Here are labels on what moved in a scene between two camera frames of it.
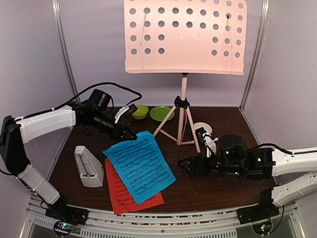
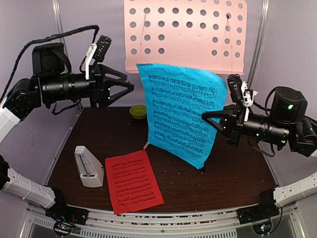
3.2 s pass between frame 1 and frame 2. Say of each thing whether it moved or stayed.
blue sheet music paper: moved
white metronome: stayed
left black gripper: moved
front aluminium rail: stayed
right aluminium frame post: stayed
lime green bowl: stayed
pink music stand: stayed
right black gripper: moved
